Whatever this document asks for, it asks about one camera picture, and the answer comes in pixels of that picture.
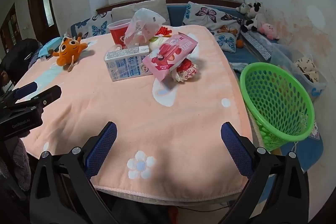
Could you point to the small butterfly print pillow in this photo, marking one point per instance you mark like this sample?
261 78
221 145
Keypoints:
98 27

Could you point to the small orange ball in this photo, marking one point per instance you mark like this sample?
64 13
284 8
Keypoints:
240 44

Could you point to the red and white candy wrapper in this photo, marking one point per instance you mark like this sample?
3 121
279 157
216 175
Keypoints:
187 70

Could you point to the dark wooden door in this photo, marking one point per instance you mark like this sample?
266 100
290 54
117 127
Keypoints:
36 3

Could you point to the grey plush toy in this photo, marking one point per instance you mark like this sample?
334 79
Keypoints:
242 8

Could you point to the white plastic bag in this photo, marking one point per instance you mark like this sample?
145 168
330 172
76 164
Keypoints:
143 22

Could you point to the white and blue milk carton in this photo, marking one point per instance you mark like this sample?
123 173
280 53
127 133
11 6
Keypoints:
123 64

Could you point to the cream patterned cloth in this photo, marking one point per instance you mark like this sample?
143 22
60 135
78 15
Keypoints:
305 66

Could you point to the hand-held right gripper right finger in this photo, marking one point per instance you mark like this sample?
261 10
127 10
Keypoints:
236 150

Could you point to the blue cushion with cartoon print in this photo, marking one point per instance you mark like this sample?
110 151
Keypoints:
307 153

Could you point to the beige cushion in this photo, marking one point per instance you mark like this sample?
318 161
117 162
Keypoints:
123 12

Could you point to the clear plastic storage bin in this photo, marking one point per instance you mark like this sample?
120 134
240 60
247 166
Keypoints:
315 90

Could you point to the orange plush toy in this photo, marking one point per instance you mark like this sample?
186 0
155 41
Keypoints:
69 49

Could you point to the green plastic basket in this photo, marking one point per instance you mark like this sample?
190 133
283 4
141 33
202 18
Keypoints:
286 138

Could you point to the grey striped cloth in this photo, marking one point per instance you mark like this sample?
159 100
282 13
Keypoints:
237 66

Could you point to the clear cup with red print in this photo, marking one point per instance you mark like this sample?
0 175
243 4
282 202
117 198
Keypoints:
116 32

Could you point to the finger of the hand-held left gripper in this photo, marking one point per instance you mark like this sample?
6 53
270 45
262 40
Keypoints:
48 95
26 89

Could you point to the blue sofa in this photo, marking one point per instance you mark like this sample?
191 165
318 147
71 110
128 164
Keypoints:
244 56

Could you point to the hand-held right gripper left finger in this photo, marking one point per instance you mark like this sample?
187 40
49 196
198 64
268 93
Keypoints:
102 150

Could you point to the pink round plush toy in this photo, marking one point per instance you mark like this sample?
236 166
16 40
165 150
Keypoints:
270 29

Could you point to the blue and white patterned cloth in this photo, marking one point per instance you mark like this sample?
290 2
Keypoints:
258 43

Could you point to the large butterfly print pillow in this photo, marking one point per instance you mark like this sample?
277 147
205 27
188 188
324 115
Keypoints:
210 19

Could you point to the black and white cow plush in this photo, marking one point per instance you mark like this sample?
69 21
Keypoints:
253 19

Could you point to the red tassel gold ornament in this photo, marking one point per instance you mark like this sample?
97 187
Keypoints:
164 30

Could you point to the black backpack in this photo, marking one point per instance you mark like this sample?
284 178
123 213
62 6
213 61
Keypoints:
21 53

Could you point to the light blue cloth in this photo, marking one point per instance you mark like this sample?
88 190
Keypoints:
51 44

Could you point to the pink snack packet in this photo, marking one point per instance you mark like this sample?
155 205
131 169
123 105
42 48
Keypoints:
168 56

